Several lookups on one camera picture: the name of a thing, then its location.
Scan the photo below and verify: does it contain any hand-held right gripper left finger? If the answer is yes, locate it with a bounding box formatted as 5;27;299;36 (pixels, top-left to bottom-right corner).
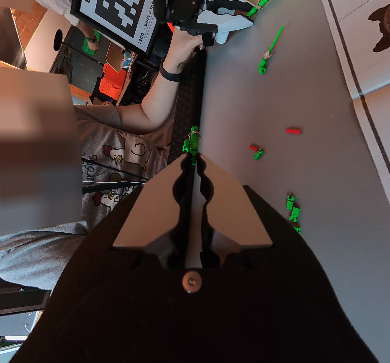
113;154;194;268

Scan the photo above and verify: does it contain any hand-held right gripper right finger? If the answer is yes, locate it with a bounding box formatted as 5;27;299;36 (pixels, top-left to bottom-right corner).
196;154;273;268

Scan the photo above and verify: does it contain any green lego stem with arms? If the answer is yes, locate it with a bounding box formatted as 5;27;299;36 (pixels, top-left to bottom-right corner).
182;126;202;165

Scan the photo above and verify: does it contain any person's left forearm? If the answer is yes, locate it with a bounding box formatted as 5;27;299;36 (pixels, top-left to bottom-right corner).
116;73;183;134

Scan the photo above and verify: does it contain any person's left hand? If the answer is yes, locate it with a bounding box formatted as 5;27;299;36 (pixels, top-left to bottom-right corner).
164;29;208;68

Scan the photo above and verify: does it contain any person in grey chicken shirt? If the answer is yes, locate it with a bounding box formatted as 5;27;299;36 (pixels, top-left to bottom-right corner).
0;104;172;290

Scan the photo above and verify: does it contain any black wristband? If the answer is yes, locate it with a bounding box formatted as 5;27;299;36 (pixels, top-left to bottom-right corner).
159;61;184;82

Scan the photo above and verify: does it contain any black perforated panel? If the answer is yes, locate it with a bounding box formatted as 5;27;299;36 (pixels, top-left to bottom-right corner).
167;49;208;166

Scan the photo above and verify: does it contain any cardboard piece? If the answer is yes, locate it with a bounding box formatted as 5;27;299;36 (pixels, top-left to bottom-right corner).
105;44;135;73

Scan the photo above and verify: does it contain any green plastic object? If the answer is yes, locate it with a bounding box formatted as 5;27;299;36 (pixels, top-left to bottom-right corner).
82;31;102;56

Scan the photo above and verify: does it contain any orange plastic object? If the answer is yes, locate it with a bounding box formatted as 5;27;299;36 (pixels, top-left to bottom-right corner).
98;63;127;101

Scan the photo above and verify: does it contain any white instruction booklet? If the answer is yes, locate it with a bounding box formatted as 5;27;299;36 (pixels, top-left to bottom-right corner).
315;0;390;202

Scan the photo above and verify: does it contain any beige box with hole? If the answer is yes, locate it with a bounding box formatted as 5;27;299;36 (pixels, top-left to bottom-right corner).
24;10;73;73

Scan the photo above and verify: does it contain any black strap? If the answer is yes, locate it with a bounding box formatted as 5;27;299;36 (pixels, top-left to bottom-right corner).
82;181;144;194

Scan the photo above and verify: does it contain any green lego stem with ring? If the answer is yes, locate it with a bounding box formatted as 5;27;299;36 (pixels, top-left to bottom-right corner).
259;26;285;74

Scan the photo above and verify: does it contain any thin black cable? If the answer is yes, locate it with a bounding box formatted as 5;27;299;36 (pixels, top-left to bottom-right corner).
81;157;150;181

